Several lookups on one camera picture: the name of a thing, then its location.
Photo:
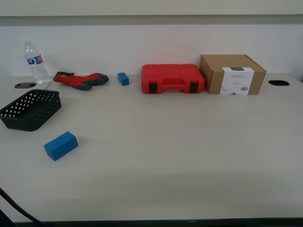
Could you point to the red and black work glove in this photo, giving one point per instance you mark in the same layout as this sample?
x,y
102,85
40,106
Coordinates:
x,y
83,86
95,78

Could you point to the large blue block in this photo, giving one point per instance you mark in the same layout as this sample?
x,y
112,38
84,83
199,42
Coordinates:
x,y
60,146

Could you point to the clear plastic water bottle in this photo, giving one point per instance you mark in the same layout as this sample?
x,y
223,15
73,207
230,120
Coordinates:
x,y
37,69

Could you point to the black woven plastic basket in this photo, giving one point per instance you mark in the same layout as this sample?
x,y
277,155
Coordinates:
x,y
35,120

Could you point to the red plastic tool case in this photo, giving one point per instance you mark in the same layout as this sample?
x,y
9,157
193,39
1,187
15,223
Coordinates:
x,y
171,74

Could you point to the small blue block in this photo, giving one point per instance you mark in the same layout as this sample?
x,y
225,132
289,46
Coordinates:
x,y
123,79

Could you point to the brown cardboard box white label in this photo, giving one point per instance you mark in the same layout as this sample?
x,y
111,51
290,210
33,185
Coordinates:
x,y
214,68

